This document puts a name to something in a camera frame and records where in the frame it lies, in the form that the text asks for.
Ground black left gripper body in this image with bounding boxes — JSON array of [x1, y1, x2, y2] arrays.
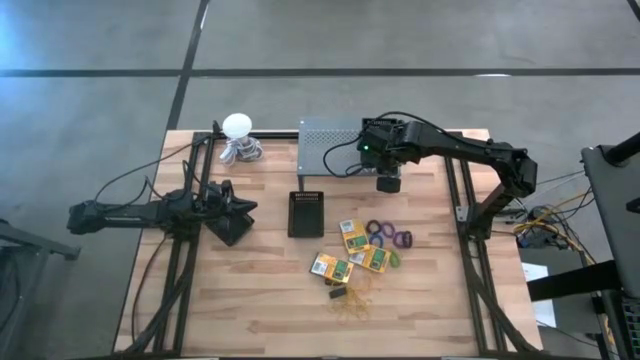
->
[[197, 179, 235, 221]]

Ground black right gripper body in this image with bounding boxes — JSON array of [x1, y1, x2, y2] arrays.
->
[[372, 127, 405, 178]]

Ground yellow green crayon box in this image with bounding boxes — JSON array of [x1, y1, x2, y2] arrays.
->
[[348, 246, 393, 275], [339, 218, 372, 255], [309, 251, 355, 285]]

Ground yellow rubber band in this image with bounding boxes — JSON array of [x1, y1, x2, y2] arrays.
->
[[327, 298, 360, 322], [349, 299, 374, 321], [349, 272, 376, 301], [343, 292, 374, 314]]

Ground white paper sheet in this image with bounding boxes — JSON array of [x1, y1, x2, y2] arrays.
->
[[521, 261, 558, 329]]

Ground grey side table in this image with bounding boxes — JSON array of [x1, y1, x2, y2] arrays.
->
[[0, 218, 83, 360]]

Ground black flat bar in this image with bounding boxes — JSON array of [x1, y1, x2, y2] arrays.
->
[[525, 259, 624, 303]]

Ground grey laptop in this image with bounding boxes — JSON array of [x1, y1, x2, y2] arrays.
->
[[581, 143, 640, 301]]

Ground black pole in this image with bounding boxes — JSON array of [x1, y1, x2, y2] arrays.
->
[[603, 131, 640, 167]]

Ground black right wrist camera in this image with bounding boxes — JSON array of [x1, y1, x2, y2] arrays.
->
[[356, 129, 387, 157]]

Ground white coiled lamp cable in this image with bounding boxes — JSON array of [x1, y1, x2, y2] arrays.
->
[[218, 134, 265, 168]]

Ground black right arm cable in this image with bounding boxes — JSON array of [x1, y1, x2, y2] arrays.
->
[[321, 110, 454, 180]]

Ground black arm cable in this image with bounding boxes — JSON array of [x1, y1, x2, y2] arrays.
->
[[321, 110, 454, 180], [93, 119, 217, 207]]

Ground black aluminium extrusion frame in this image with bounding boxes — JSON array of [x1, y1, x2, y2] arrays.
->
[[113, 129, 546, 359]]

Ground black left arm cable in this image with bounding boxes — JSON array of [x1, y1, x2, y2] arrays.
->
[[93, 119, 217, 207]]

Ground tangled coloured cables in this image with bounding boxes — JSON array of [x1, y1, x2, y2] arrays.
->
[[492, 169, 599, 267]]

